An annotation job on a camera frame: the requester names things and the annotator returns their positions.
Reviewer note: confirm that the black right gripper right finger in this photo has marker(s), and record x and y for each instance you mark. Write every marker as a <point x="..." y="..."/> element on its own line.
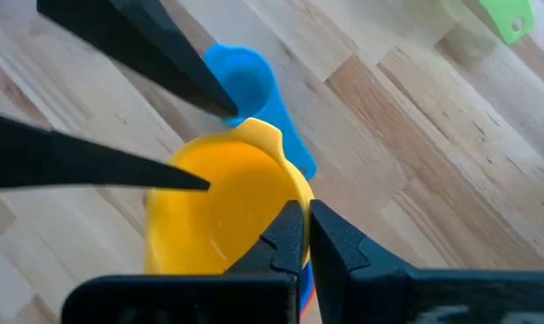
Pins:
<point x="344" y="279"/>

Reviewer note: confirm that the green measuring cup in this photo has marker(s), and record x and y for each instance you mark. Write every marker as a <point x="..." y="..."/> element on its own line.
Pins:
<point x="508" y="18"/>

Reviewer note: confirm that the teal measuring cup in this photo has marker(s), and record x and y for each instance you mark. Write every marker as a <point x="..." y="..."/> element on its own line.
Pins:
<point x="249" y="81"/>

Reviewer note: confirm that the yellow measuring cup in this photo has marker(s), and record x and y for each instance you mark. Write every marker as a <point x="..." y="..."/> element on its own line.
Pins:
<point x="218" y="202"/>

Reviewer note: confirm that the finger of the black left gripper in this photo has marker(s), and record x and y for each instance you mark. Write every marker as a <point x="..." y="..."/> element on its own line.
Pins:
<point x="51" y="162"/>
<point x="141" y="40"/>

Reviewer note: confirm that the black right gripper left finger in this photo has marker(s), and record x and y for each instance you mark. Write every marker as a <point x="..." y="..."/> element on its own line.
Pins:
<point x="281" y="252"/>

